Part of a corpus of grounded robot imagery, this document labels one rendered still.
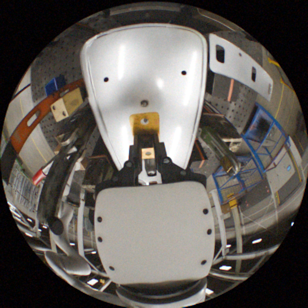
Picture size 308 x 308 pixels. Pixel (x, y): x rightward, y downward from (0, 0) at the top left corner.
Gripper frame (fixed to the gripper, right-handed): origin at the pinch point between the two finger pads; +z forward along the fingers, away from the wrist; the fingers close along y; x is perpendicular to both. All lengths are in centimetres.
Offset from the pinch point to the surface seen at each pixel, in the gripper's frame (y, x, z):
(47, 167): -20.0, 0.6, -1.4
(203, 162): 18.4, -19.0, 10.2
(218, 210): 245, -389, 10
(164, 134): 3.7, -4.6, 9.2
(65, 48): -37, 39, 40
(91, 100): -9.6, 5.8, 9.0
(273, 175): 748, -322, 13
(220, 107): 42, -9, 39
